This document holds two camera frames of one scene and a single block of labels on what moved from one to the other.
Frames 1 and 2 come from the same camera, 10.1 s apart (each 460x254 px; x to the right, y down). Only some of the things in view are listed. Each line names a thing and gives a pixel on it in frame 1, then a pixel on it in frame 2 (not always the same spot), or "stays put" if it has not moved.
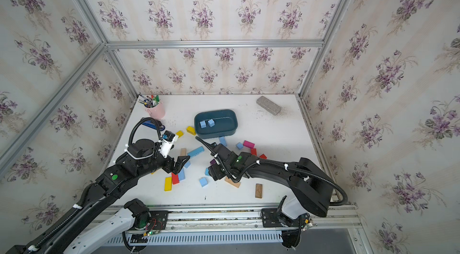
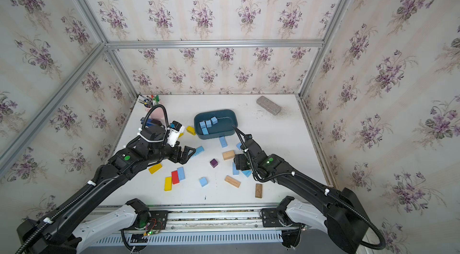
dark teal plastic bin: (226, 123) stays put
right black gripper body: (219, 171) → (245, 164)
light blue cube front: (203, 181) stays put
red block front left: (175, 178) stays put
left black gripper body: (166, 163) → (172, 153)
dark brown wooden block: (259, 190) stays put
